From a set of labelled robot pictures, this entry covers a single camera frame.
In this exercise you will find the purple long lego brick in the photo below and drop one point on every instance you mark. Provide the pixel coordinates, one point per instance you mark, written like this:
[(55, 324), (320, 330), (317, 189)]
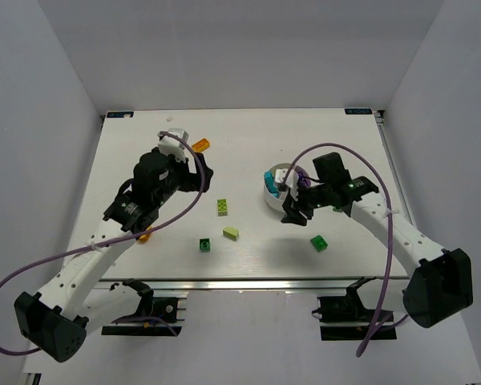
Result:
[(303, 179)]

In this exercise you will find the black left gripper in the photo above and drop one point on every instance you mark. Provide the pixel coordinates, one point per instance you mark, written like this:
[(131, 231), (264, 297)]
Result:
[(193, 175)]

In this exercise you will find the teal long lego brick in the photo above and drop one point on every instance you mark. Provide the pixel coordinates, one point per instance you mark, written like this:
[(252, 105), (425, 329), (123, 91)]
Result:
[(270, 184)]

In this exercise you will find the lime rounded lego brick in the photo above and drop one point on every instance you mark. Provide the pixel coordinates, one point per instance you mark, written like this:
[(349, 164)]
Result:
[(231, 233)]

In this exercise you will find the blue corner tag left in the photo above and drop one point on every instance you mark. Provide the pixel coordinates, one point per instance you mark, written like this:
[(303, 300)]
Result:
[(119, 114)]

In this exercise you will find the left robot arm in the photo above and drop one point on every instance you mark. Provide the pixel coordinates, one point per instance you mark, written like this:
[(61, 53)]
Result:
[(59, 316)]

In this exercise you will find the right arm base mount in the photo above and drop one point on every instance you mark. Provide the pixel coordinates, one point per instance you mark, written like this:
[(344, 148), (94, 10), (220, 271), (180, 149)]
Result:
[(352, 317)]

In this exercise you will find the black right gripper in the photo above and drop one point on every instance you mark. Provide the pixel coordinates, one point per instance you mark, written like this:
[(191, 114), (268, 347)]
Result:
[(301, 204)]

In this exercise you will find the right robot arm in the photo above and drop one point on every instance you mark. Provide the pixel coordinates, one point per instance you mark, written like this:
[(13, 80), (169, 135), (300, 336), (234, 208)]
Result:
[(438, 280)]

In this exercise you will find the green small lego front left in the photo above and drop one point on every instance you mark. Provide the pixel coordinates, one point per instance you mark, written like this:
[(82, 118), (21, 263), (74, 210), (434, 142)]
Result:
[(204, 245)]

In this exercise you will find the lime long lego brick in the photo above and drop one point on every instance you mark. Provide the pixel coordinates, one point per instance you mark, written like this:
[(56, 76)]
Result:
[(222, 207)]

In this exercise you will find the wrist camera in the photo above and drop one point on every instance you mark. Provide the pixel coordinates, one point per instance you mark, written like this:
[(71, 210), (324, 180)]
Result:
[(286, 179), (172, 145)]

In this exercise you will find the orange small lego piece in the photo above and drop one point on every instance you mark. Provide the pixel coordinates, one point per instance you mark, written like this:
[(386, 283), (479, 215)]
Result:
[(144, 238)]

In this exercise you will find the green lego front right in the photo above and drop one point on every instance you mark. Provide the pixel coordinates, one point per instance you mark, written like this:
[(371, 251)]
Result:
[(319, 243)]

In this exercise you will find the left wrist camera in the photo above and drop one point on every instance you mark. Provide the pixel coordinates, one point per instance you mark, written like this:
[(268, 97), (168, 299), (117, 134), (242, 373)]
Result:
[(172, 145)]

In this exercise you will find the blue corner tag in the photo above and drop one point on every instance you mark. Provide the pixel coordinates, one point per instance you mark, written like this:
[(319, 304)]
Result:
[(358, 111), (119, 114)]

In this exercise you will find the aluminium table edge rail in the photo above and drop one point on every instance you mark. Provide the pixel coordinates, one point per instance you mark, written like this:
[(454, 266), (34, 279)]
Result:
[(248, 284)]

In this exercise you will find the yellow long lego brick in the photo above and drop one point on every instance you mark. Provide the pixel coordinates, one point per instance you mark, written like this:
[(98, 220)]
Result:
[(201, 145)]

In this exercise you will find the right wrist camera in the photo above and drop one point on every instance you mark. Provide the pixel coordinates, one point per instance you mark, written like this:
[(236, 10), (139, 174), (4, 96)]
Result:
[(286, 179)]

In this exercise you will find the blue corner tag right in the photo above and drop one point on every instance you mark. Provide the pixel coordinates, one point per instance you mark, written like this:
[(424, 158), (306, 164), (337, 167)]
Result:
[(358, 111)]

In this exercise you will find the white round divided container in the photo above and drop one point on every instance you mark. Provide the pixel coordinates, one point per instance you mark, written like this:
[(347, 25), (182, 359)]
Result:
[(273, 202)]

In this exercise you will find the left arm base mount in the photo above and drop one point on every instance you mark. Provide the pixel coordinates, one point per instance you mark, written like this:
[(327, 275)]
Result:
[(156, 316)]

